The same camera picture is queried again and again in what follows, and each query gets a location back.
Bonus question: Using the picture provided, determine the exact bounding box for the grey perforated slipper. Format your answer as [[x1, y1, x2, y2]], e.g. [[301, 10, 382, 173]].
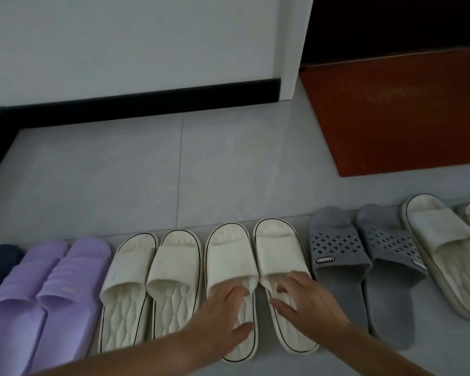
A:
[[308, 206, 373, 333], [355, 204, 429, 351]]

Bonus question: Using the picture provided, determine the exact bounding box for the black baseboard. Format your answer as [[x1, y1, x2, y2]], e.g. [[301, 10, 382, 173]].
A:
[[0, 79, 281, 189]]

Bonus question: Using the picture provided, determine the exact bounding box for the navy blue slipper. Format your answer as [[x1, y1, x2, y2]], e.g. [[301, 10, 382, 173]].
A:
[[0, 244, 26, 341]]

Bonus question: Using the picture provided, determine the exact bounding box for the person's left hand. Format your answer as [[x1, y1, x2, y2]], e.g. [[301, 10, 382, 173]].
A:
[[180, 280, 256, 369]]

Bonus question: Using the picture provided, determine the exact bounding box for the purple slipper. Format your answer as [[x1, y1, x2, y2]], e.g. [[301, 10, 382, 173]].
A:
[[0, 240, 69, 376], [29, 237, 112, 376]]

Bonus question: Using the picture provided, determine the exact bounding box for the red door mat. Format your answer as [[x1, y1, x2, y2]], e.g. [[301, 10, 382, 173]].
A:
[[299, 49, 470, 178]]

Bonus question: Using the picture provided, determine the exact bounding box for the dark wooden door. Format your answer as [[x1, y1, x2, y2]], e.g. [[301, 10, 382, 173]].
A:
[[301, 0, 470, 67]]

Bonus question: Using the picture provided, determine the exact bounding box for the person's left forearm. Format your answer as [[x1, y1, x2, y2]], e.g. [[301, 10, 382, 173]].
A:
[[27, 332, 204, 376]]

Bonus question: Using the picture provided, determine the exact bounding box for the person's right hand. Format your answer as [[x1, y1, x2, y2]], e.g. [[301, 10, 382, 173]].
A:
[[270, 271, 353, 343]]

